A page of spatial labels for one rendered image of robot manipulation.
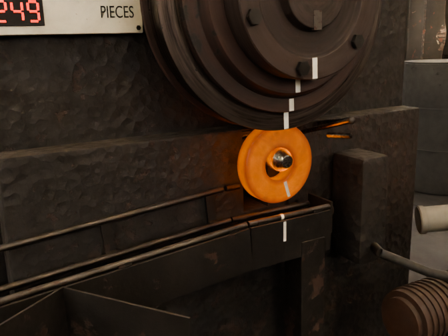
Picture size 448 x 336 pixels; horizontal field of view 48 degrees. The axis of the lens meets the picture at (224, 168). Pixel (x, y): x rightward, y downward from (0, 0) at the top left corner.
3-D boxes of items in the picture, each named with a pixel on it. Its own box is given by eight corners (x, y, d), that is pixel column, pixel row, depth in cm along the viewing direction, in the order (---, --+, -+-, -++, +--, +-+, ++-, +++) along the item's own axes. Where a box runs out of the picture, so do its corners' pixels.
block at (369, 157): (327, 251, 118) (329, 150, 112) (352, 243, 122) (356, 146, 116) (359, 267, 109) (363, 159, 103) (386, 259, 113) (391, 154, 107)
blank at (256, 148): (226, 141, 93) (235, 143, 90) (292, 109, 98) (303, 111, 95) (248, 213, 98) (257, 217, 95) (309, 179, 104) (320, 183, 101)
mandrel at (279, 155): (251, 139, 109) (245, 159, 109) (235, 134, 106) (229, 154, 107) (300, 153, 94) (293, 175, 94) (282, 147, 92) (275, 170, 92)
